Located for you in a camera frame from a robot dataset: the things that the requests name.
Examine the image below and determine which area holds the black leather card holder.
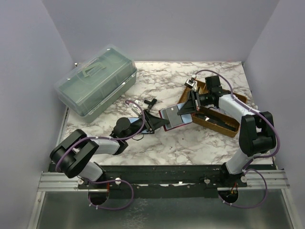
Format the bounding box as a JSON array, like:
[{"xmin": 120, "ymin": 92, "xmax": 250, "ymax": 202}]
[{"xmin": 128, "ymin": 117, "xmax": 142, "ymax": 135}]

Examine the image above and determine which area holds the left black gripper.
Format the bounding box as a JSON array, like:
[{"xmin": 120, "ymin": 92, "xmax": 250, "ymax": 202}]
[{"xmin": 124, "ymin": 110, "xmax": 169, "ymax": 141}]

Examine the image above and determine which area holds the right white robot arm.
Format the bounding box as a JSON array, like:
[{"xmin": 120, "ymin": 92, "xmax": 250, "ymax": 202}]
[{"xmin": 178, "ymin": 76, "xmax": 277, "ymax": 187}]

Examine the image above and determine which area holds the green plastic storage box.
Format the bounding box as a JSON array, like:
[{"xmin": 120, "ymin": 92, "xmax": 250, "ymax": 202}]
[{"xmin": 54, "ymin": 46, "xmax": 137, "ymax": 123}]

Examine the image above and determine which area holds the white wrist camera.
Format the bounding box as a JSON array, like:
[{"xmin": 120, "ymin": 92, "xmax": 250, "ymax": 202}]
[
  {"xmin": 184, "ymin": 74, "xmax": 197, "ymax": 91},
  {"xmin": 129, "ymin": 100, "xmax": 142, "ymax": 116}
]

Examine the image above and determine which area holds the black pen tool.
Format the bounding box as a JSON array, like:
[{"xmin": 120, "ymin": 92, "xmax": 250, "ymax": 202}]
[{"xmin": 195, "ymin": 114, "xmax": 237, "ymax": 131}]

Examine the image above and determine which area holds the red leather card holder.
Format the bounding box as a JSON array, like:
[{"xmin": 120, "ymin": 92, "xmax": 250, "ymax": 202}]
[{"xmin": 159, "ymin": 103, "xmax": 193, "ymax": 131}]

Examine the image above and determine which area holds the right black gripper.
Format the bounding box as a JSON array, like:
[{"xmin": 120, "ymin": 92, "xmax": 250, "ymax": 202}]
[{"xmin": 178, "ymin": 90, "xmax": 212, "ymax": 115}]

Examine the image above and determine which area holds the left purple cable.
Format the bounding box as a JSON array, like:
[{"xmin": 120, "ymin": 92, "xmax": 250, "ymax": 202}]
[{"xmin": 55, "ymin": 100, "xmax": 146, "ymax": 211}]

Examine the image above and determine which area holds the woven bamboo organizer tray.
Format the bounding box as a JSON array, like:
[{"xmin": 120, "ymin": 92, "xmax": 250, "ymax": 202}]
[{"xmin": 178, "ymin": 80, "xmax": 247, "ymax": 137}]

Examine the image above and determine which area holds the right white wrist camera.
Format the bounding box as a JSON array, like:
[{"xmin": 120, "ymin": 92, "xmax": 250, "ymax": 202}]
[{"xmin": 184, "ymin": 74, "xmax": 197, "ymax": 91}]

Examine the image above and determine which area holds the aluminium extrusion rail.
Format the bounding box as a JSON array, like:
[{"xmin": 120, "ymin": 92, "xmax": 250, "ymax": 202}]
[{"xmin": 38, "ymin": 167, "xmax": 290, "ymax": 192}]

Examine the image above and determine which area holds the black T-shaped tool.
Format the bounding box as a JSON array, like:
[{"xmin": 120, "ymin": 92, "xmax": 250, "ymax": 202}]
[{"xmin": 144, "ymin": 98, "xmax": 157, "ymax": 113}]

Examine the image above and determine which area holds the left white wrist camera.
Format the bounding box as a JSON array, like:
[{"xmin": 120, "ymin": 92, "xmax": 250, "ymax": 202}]
[{"xmin": 129, "ymin": 100, "xmax": 142, "ymax": 116}]

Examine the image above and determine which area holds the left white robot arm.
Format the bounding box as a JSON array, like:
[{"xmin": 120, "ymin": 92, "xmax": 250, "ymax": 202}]
[{"xmin": 50, "ymin": 110, "xmax": 170, "ymax": 188}]

